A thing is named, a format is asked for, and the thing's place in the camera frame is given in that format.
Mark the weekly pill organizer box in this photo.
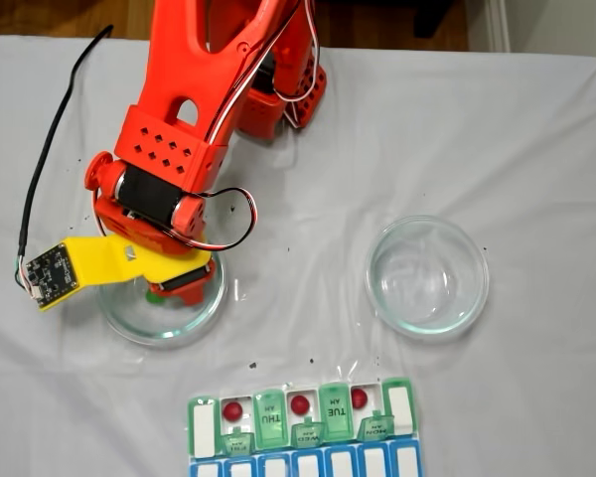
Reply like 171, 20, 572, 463
186, 376, 423, 477

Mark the clear glass bowl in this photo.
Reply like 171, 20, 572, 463
364, 214, 492, 343
94, 247, 229, 347

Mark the white table cloth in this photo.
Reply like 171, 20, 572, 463
0, 34, 596, 477

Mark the white baseboard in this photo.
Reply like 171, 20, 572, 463
486, 0, 512, 54

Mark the red white black servo wire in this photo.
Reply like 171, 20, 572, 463
198, 0, 319, 252

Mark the camera board on yellow mount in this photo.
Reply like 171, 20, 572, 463
23, 235, 133, 313

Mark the black camera cable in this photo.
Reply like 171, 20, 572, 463
13, 23, 115, 302

